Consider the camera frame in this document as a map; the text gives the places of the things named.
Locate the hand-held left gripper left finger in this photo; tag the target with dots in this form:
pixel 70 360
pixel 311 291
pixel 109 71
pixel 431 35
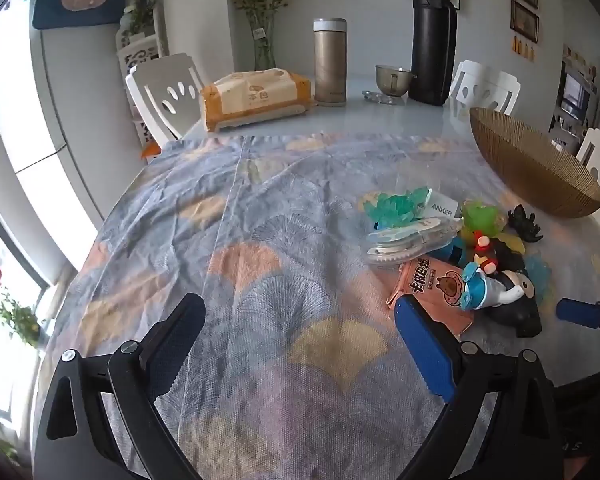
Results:
pixel 180 342

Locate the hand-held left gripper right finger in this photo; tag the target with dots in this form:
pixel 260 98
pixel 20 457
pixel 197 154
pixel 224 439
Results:
pixel 425 352

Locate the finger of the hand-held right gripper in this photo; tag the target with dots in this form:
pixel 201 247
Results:
pixel 577 312

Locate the pale blue translucent toy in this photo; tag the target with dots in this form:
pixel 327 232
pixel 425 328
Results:
pixel 540 272

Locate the black rectangular box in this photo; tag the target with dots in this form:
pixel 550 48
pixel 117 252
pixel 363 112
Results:
pixel 522 320

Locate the blue and white figure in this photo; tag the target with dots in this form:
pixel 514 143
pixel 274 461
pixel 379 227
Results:
pixel 490 290

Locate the yellow translucent toy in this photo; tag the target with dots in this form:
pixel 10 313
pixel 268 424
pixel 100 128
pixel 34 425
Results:
pixel 514 242

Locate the black dinosaur toy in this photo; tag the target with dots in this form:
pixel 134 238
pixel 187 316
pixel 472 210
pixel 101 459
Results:
pixel 525 225

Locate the blue lighter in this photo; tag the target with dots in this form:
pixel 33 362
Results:
pixel 455 252

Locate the clear correction tape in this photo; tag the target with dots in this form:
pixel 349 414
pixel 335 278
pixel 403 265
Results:
pixel 405 245

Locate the small red-capped figure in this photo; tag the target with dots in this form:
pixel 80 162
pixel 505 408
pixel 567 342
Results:
pixel 482 255

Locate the light green dinosaur toy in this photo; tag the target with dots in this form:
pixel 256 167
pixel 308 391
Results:
pixel 477 220

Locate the white charger plug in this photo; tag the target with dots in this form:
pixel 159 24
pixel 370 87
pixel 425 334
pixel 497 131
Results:
pixel 442 210

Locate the teal translucent dinosaur toy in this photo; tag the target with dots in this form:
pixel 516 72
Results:
pixel 395 207

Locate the brown ribbed glass bowl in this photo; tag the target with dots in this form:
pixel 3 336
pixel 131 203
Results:
pixel 530 170

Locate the leaf-print tablecloth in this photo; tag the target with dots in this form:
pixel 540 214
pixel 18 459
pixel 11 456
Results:
pixel 280 220

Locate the red flowering plant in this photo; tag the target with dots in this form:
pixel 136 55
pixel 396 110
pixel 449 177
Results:
pixel 10 305

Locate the cluttered kitchen shelf unit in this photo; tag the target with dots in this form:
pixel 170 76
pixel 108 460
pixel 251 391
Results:
pixel 577 95

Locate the orange tissue pack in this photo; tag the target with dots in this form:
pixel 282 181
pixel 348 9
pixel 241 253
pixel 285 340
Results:
pixel 250 100

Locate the orange hanging ornaments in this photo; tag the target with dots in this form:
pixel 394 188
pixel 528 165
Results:
pixel 524 49

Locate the smoky glass cup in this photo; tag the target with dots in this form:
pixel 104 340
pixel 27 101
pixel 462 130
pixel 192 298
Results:
pixel 392 80

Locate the white carved shelf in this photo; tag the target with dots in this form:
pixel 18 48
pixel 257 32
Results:
pixel 140 52

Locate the tall black thermos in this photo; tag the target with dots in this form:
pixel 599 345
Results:
pixel 432 50

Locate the gold thermos flask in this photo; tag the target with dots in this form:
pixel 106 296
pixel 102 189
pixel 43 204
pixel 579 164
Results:
pixel 330 65

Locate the clear glass vase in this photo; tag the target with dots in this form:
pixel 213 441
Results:
pixel 264 45

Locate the blue artificial flowers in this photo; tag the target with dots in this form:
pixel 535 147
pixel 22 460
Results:
pixel 140 7

